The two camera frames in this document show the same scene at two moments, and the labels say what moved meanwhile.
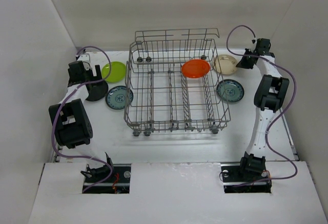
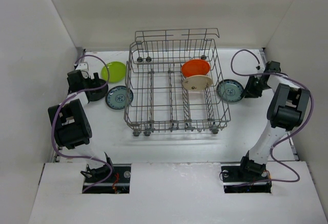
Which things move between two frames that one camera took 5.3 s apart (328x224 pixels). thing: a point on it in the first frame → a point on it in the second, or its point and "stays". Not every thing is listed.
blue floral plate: x=230 y=90 stays
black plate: x=97 y=90 stays
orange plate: x=195 y=68 stays
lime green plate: x=118 y=72 stays
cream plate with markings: x=224 y=64 → x=197 y=82
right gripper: x=248 y=59 → x=251 y=86
